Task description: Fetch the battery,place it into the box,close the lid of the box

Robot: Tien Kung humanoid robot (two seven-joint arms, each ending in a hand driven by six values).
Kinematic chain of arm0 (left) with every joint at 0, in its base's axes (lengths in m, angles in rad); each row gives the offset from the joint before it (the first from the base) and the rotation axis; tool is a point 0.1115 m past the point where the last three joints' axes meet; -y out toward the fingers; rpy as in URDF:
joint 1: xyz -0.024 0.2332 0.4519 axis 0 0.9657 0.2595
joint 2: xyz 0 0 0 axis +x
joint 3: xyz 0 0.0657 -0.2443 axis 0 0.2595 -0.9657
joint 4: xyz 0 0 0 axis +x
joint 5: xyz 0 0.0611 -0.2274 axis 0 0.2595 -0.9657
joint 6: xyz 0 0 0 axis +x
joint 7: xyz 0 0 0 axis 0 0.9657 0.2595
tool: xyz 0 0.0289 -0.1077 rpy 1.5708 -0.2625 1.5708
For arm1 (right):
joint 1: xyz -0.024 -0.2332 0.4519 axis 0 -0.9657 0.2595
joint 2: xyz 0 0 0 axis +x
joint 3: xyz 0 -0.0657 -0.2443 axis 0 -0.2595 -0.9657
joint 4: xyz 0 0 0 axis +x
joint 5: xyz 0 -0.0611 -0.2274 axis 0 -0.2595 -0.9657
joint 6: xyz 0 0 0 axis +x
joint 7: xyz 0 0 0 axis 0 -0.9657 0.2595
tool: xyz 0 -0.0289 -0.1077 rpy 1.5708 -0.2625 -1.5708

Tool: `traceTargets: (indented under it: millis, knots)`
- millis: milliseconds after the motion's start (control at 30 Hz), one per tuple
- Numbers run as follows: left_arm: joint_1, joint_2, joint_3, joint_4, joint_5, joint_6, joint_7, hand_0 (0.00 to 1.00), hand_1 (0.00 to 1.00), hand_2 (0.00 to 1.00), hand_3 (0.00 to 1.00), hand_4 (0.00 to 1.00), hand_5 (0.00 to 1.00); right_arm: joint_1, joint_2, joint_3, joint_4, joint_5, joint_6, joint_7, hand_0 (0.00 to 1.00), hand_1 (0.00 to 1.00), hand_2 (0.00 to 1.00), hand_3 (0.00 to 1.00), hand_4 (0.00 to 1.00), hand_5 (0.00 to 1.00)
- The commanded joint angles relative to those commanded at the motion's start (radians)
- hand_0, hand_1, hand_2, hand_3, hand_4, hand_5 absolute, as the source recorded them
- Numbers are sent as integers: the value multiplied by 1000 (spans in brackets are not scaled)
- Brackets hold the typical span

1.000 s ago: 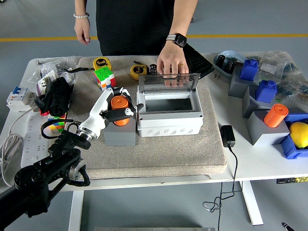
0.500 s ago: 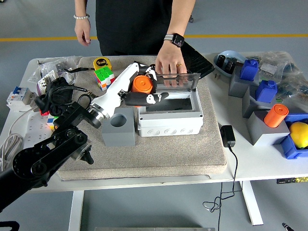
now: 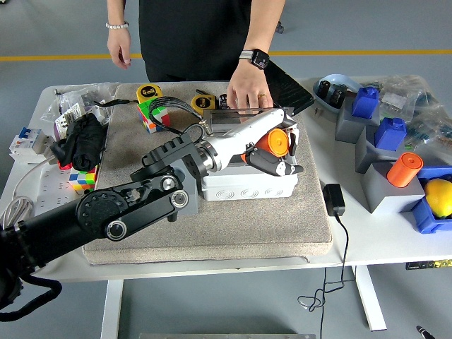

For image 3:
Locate yellow tape measure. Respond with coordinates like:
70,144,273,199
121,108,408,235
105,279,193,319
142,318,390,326
191,94,217,117
136,83,166,105

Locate black cloth bundle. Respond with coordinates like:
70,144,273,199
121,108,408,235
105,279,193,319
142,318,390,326
50,112,109,171

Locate blue bottle-shaped block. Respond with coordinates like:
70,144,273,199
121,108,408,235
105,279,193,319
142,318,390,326
351,87,381,119
374,117,408,151

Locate black adapter cord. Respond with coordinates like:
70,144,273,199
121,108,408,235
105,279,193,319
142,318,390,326
297,213,350,339

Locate blue white circuit breaker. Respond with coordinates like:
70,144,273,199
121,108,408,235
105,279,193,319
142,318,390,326
8,126,54,165

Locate person's right hand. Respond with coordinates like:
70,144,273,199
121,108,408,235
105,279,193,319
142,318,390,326
107,25,134,70

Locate clear plastic bag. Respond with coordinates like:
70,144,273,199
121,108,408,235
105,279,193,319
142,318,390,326
40,81,121,142

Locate black smart watch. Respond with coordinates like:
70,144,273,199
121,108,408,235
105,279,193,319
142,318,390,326
239,48,270,70

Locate black tape measure strap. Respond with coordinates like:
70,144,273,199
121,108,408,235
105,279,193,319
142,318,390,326
93,98,139,108

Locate grey-brown mat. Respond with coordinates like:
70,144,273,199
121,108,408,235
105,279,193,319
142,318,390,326
81,81,335,266

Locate yellow lemon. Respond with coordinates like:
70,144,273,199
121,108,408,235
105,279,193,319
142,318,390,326
423,179,452,218

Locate grey holder block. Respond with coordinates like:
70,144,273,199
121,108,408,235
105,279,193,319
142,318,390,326
355,125,407,174
165,155,199,215
360,161,427,214
334,97,382,144

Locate person's left hand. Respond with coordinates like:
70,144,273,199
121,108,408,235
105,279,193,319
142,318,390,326
225,60,275,116

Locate white table leg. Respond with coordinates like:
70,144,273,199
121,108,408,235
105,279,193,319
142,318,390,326
100,280,124,339
351,265,386,332

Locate white cable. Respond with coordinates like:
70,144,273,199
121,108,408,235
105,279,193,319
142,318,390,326
0,157,57,234

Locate black table control panel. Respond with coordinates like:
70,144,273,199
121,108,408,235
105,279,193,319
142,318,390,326
405,260,452,271

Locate clear bags of parts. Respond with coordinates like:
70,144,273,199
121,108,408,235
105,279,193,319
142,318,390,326
359,73,452,167

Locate colourful puzzle cube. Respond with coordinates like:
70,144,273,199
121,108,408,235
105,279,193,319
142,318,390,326
69,165,99,194
137,100,171,134

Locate grey junction box with lid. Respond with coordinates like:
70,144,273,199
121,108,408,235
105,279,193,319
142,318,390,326
201,107,299,202

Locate white power strip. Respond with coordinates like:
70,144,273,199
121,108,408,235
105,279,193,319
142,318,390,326
33,165,95,216

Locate light blue bowl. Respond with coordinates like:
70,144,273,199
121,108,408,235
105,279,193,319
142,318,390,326
313,73,363,116

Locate blue plastic bin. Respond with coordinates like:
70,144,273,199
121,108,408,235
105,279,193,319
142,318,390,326
410,166,452,234

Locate person's torso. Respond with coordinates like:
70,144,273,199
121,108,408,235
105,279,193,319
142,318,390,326
138,0,286,83

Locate orange cylinder battery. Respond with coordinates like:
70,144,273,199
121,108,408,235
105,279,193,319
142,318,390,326
256,127,291,159
386,152,424,188

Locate black power adapter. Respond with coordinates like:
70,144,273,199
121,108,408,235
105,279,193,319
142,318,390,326
323,183,347,217

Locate white purple relay module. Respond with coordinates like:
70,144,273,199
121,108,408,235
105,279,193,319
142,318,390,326
52,102,85,141

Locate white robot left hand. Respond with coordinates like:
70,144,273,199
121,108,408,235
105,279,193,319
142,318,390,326
204,107,304,177

